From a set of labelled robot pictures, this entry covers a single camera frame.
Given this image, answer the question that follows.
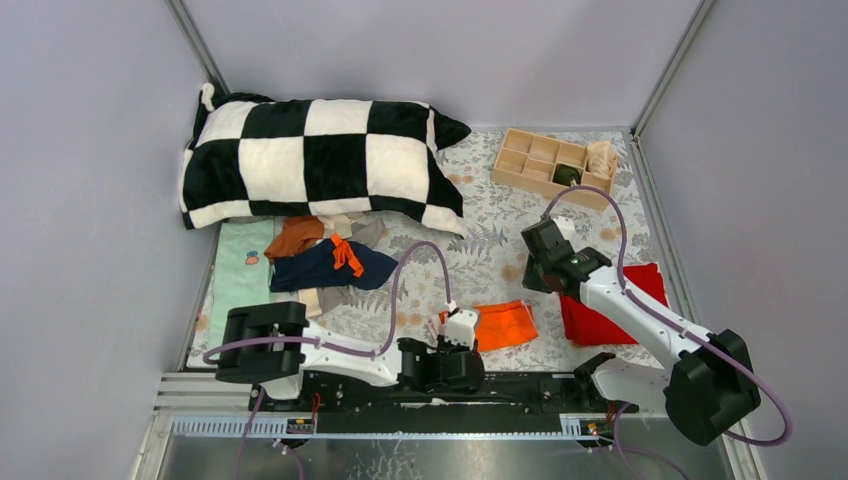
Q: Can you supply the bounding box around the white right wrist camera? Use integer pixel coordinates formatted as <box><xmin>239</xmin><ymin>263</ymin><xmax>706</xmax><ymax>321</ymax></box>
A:
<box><xmin>553</xmin><ymin>216</ymin><xmax>576</xmax><ymax>242</ymax></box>

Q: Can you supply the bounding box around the red folded cloth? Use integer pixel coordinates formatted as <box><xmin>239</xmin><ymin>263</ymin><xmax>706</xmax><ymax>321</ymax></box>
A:
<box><xmin>561</xmin><ymin>264</ymin><xmax>673</xmax><ymax>353</ymax></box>

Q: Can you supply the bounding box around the perforated metal cable tray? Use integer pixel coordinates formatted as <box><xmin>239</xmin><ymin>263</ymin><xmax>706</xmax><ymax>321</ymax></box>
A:
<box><xmin>172</xmin><ymin>415</ymin><xmax>606</xmax><ymax>441</ymax></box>

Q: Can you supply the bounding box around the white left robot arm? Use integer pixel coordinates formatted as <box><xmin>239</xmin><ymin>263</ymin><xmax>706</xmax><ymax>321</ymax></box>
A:
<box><xmin>203</xmin><ymin>301</ymin><xmax>485</xmax><ymax>411</ymax></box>

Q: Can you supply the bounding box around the orange underwear white trim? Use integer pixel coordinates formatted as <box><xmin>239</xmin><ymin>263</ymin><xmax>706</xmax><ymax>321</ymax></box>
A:
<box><xmin>428</xmin><ymin>300</ymin><xmax>538</xmax><ymax>352</ymax></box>

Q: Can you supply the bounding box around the mint green printed cloth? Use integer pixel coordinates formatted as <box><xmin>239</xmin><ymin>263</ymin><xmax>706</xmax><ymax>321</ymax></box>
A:
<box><xmin>207</xmin><ymin>218</ymin><xmax>275</xmax><ymax>348</ymax></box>

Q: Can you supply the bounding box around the black white checkered pillow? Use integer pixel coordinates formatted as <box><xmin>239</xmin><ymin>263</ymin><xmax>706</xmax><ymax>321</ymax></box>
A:
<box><xmin>178</xmin><ymin>83</ymin><xmax>471</xmax><ymax>236</ymax></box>

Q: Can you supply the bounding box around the floral bed sheet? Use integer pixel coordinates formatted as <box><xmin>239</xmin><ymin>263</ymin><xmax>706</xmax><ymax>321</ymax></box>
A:
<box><xmin>185</xmin><ymin>130</ymin><xmax>690</xmax><ymax>374</ymax></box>

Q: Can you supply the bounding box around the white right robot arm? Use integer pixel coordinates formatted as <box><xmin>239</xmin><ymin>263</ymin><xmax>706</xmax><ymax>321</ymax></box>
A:
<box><xmin>521</xmin><ymin>218</ymin><xmax>761</xmax><ymax>446</ymax></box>

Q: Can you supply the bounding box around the rolled dark green garment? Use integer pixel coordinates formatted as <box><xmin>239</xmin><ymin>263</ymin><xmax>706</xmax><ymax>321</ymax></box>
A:
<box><xmin>552</xmin><ymin>163</ymin><xmax>584</xmax><ymax>188</ymax></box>

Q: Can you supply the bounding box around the rolled beige garment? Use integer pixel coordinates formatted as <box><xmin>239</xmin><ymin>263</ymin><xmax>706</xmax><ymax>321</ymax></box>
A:
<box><xmin>586</xmin><ymin>140</ymin><xmax>618</xmax><ymax>179</ymax></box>

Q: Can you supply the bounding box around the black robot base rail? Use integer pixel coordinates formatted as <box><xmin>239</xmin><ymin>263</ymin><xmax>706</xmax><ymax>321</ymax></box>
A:
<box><xmin>258</xmin><ymin>371</ymin><xmax>623</xmax><ymax>427</ymax></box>

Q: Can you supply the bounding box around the wooden compartment organizer box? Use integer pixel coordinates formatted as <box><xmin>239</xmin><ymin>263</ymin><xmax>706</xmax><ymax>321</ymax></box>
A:
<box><xmin>491</xmin><ymin>129</ymin><xmax>620</xmax><ymax>211</ymax></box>

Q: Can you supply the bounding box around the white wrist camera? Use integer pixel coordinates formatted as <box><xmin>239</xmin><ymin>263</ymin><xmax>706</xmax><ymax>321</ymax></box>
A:
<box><xmin>443</xmin><ymin>308</ymin><xmax>480</xmax><ymax>349</ymax></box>
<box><xmin>553</xmin><ymin>216</ymin><xmax>576</xmax><ymax>242</ymax></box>

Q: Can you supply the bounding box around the rust brown garment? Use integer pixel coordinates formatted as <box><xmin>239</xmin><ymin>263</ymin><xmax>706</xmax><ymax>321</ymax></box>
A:
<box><xmin>264</xmin><ymin>216</ymin><xmax>325</xmax><ymax>263</ymax></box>

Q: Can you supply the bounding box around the cream beige garment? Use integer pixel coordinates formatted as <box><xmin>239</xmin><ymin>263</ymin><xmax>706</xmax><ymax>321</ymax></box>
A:
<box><xmin>317</xmin><ymin>212</ymin><xmax>365</xmax><ymax>239</ymax></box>

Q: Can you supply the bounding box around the navy underwear orange trim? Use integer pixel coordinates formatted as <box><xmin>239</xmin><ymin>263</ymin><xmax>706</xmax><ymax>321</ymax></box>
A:
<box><xmin>269</xmin><ymin>235</ymin><xmax>398</xmax><ymax>293</ymax></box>

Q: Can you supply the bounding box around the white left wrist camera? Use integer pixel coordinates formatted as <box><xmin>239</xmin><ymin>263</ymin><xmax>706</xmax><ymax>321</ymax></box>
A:
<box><xmin>443</xmin><ymin>308</ymin><xmax>480</xmax><ymax>349</ymax></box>

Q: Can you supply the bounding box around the grey garment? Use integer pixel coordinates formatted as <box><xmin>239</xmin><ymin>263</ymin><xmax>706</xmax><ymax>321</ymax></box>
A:
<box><xmin>348</xmin><ymin>219</ymin><xmax>386</xmax><ymax>249</ymax></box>

